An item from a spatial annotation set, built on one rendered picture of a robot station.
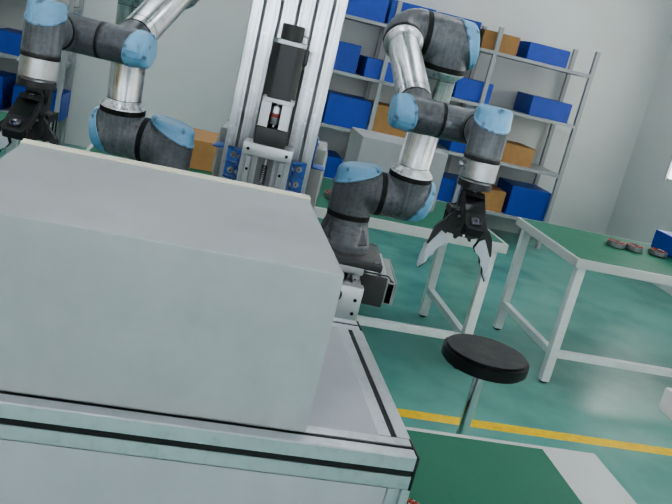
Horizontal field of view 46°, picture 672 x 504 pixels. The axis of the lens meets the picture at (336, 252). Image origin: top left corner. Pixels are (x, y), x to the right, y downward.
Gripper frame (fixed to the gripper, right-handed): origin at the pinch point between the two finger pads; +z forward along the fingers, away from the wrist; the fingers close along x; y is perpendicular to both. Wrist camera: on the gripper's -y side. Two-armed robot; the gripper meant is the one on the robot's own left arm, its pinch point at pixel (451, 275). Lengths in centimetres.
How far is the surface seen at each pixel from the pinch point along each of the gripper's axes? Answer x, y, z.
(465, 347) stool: -42, 125, 59
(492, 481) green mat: -18.9, -7.9, 40.3
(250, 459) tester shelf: 34, -76, 7
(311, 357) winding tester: 30, -73, -6
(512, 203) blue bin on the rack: -183, 618, 75
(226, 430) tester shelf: 38, -76, 4
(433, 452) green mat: -6.9, -0.4, 40.3
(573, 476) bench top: -40, 2, 41
